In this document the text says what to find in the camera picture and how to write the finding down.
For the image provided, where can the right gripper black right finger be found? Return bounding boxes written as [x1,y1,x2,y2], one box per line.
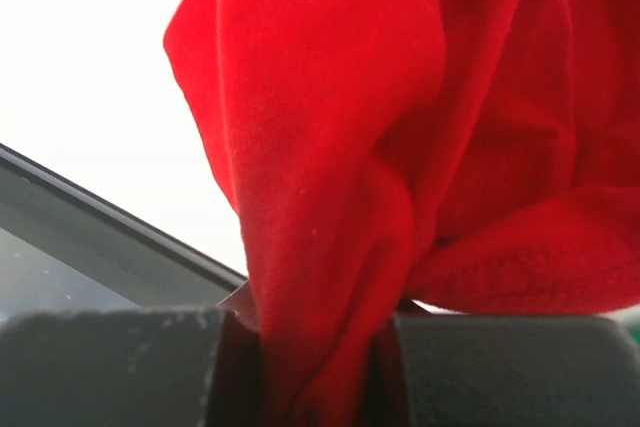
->
[369,301,639,426]

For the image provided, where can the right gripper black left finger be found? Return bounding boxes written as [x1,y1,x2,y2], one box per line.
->
[1,286,261,426]

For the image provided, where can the red t-shirt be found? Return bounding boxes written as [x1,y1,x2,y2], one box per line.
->
[164,0,639,426]

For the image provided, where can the green t-shirt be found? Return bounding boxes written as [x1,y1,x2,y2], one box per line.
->
[620,319,640,346]

